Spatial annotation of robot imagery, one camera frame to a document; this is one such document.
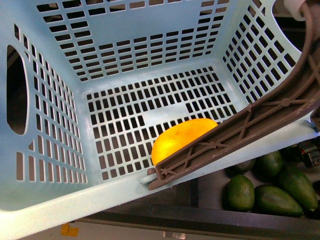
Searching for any light blue plastic basket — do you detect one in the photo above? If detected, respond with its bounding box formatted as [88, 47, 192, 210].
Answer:
[0, 0, 320, 240]

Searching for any green avocado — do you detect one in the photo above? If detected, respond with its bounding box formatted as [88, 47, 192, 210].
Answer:
[227, 174, 255, 212]
[254, 185, 303, 217]
[278, 165, 319, 211]
[254, 151, 284, 178]

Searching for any green avocado upper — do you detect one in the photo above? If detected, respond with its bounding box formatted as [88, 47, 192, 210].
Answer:
[254, 151, 284, 178]

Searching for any green avocado middle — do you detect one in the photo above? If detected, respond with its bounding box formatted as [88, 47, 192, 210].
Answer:
[254, 185, 303, 217]

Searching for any brown basket handle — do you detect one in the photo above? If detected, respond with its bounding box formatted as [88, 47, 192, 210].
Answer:
[148, 0, 320, 190]

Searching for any green avocado right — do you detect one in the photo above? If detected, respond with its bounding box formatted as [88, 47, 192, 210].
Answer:
[278, 165, 319, 211]

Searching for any green avocado left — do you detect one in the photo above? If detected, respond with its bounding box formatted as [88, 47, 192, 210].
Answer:
[227, 174, 255, 212]

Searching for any yellow mango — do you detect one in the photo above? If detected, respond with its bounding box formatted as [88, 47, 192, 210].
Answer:
[151, 118, 218, 165]

